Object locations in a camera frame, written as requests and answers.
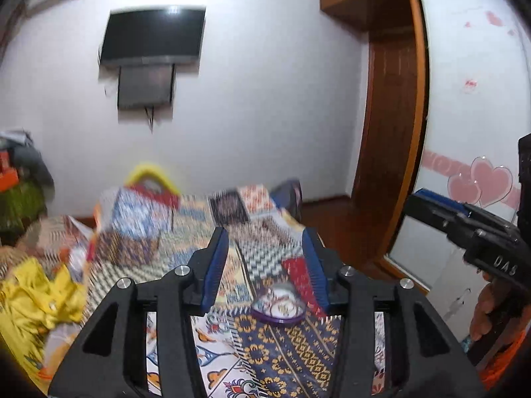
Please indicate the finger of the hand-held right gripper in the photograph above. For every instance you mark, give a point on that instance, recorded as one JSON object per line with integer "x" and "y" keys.
{"x": 435, "y": 217}
{"x": 444, "y": 200}

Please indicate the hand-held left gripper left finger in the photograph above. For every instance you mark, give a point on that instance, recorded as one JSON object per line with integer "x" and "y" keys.
{"x": 213, "y": 273}

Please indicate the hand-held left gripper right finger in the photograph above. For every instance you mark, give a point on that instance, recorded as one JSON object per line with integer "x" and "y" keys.
{"x": 314, "y": 273}

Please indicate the purple heart-shaped jewelry box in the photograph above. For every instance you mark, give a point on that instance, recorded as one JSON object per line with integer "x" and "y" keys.
{"x": 259, "y": 315}

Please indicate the person's right forearm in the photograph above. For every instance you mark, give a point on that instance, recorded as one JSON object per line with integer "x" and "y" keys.
{"x": 512, "y": 358}

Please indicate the person's right hand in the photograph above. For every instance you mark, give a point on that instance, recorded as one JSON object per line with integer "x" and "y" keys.
{"x": 481, "y": 311}

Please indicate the pink heart stickers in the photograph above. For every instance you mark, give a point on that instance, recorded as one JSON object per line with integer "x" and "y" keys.
{"x": 489, "y": 182}

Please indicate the brown wooden door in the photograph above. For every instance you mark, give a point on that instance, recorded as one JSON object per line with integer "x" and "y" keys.
{"x": 386, "y": 153}

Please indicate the dark blue bag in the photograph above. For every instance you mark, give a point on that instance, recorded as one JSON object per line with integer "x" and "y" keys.
{"x": 288, "y": 197}

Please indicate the patterned patchwork blanket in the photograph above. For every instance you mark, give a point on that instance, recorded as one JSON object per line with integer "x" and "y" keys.
{"x": 265, "y": 340}

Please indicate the white sliding wardrobe door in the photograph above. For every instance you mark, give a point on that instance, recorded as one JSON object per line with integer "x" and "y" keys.
{"x": 464, "y": 112}

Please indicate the small paper label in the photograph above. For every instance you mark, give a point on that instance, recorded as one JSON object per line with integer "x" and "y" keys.
{"x": 471, "y": 85}

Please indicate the yellow plastic hoop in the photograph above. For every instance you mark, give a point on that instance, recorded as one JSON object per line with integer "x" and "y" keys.
{"x": 143, "y": 172}

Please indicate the orange striped blanket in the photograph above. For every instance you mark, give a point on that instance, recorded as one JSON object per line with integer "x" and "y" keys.
{"x": 49, "y": 236}

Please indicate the yellow cloth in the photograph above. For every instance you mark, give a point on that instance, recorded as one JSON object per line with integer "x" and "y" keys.
{"x": 33, "y": 298}

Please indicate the green patterned bag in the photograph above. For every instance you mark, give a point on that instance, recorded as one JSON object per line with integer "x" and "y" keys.
{"x": 20, "y": 207}

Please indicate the wooden overhead cabinet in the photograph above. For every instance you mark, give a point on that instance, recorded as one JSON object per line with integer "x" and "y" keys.
{"x": 365, "y": 0}

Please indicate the orange box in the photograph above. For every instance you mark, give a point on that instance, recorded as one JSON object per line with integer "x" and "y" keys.
{"x": 8, "y": 179}

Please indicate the small black wall monitor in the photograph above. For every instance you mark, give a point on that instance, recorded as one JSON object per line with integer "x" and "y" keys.
{"x": 145, "y": 87}

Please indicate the black wall television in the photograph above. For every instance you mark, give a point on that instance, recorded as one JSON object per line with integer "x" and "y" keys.
{"x": 151, "y": 33}

